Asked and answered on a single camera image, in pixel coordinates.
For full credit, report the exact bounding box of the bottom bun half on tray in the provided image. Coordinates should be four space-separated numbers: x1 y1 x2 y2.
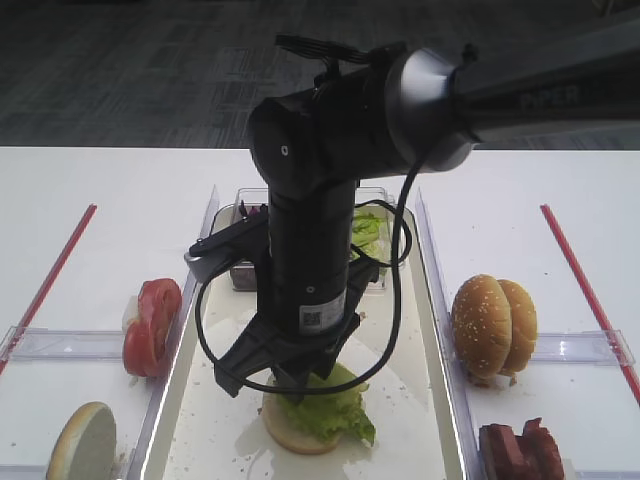
260 393 343 455

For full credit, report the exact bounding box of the left clear pusher track upper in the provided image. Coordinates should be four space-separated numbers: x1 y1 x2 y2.
1 327 125 361

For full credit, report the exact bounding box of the upright bun half left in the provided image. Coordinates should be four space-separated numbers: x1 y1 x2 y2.
45 401 117 480

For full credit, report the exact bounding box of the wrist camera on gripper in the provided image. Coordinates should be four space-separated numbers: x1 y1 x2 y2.
184 213 268 283

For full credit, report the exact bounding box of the meat patty slice left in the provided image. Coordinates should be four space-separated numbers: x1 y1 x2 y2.
479 424 527 479

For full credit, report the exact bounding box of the sesame bun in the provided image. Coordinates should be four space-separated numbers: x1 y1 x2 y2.
451 274 512 380
498 279 538 377

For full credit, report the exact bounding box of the right clear divider rail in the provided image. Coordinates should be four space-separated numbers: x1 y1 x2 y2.
415 192 486 479

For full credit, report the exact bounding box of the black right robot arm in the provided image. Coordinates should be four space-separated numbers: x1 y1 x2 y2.
213 19 639 397

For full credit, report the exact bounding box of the green lettuce leaf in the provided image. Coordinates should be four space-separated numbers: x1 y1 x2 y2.
275 383 376 446

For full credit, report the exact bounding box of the clear plastic salad box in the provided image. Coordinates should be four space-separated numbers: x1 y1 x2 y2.
212 186 394 292

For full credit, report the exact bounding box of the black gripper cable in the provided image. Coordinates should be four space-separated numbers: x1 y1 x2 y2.
194 34 416 396

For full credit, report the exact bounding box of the rear tomato slice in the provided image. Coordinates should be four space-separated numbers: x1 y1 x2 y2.
138 278 182 358

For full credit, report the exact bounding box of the white pusher block tomato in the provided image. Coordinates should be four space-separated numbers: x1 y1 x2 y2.
122 295 139 333

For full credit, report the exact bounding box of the red rail strip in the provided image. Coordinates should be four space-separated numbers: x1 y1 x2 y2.
540 204 639 402
1 204 97 371

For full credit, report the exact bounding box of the meat patty slice right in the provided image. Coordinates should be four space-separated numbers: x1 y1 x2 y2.
516 417 565 480

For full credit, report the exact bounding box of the sesame bun top rear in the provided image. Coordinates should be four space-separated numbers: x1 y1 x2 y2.
498 279 538 377

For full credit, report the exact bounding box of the meat patty slice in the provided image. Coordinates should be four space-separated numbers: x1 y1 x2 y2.
479 424 527 479
516 417 565 480

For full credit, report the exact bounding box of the right red rail strip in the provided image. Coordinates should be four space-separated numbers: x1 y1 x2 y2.
540 204 639 402

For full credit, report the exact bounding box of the clear pusher track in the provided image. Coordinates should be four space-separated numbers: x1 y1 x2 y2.
1 327 125 361
530 330 635 367

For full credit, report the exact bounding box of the sesame bun top front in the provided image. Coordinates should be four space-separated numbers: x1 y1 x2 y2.
451 274 512 380

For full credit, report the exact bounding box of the right clear pusher track upper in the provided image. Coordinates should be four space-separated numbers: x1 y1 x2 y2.
530 330 635 367

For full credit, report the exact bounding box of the front tomato slice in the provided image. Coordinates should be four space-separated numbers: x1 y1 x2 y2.
122 316 167 378

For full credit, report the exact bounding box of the silver metal tray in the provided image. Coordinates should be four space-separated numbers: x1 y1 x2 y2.
141 206 469 480

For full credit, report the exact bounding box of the left red rail strip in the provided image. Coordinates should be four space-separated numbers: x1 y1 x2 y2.
1 204 97 371

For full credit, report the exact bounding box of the lettuce remaining in box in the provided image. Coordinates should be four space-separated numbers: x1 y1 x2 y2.
350 210 391 268

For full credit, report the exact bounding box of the tomato slice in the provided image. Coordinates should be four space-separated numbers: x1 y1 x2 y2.
122 316 167 378
138 278 182 358

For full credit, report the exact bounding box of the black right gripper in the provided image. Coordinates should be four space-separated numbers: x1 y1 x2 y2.
214 184 376 405

